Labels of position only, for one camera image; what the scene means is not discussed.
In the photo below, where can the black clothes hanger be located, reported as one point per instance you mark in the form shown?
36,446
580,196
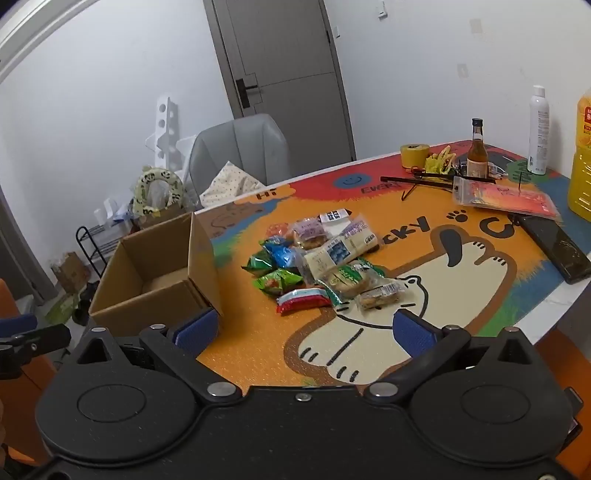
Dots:
397,178

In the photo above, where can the small orange snack packet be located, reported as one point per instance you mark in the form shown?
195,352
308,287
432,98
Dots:
278,229

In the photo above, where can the dark side door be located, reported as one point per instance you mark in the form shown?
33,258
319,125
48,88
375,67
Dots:
27,263

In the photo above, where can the white foam board with holes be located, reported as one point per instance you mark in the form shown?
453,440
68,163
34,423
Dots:
164,120

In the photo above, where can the taped cardboard carton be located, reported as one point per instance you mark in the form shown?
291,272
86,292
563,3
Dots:
159,218

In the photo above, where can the black shoes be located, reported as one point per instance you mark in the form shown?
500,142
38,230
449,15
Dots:
85,302

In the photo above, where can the white plastic containers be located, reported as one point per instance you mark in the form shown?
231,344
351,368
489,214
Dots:
108,212

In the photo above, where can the grey upholstered chair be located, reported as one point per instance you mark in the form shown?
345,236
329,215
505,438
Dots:
249,143

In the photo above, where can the white spray can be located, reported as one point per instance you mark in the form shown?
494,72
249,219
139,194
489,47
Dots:
539,134

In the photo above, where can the grey door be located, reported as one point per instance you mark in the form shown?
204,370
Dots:
286,46

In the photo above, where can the dotted cream cushion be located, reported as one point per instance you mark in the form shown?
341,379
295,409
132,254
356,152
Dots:
228,184

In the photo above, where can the green label bread packet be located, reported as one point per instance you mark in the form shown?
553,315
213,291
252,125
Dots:
351,277

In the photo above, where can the red white blue packet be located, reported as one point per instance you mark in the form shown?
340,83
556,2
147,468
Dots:
302,300

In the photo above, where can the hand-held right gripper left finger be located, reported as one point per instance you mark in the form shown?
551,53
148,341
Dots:
198,330

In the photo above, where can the yellow tape roll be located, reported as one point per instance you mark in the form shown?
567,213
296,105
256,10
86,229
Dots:
413,159

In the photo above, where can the black smartphone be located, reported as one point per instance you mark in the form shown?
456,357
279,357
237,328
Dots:
558,251

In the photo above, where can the brown glass bottle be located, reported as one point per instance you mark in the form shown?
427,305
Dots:
477,161

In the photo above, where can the orange juice bottle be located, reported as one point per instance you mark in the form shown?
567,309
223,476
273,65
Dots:
582,184

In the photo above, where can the dark green snack packet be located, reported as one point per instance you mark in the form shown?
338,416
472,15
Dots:
261,264

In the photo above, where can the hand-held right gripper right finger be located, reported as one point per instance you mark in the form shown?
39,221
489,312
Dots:
415,339

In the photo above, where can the clear packet with red contents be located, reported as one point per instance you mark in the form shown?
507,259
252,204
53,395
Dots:
508,198

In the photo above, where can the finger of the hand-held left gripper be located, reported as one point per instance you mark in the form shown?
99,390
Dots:
18,322
41,339

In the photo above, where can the black metal rack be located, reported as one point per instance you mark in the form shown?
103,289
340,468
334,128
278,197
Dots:
108,244

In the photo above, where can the green plastic bag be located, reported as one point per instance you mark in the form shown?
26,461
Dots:
62,309

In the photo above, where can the green red snack packet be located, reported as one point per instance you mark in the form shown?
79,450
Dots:
277,281

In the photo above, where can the colourful cat table mat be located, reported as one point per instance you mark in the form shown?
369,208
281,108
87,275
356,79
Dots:
258,332

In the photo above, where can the purple label bread packet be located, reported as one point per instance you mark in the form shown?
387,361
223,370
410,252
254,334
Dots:
307,230

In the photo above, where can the yellow green toy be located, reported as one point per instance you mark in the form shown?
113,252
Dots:
436,164

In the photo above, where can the cream packet with blue label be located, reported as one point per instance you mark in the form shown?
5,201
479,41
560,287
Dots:
330,256

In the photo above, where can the blue green snack packet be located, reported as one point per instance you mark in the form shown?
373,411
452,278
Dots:
276,242

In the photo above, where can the white packet with black label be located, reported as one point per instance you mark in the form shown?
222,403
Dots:
334,216

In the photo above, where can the brown cardboard box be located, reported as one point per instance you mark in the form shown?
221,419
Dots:
138,304

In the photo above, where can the purple white snack packet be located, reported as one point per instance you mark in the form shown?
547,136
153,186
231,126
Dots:
358,229

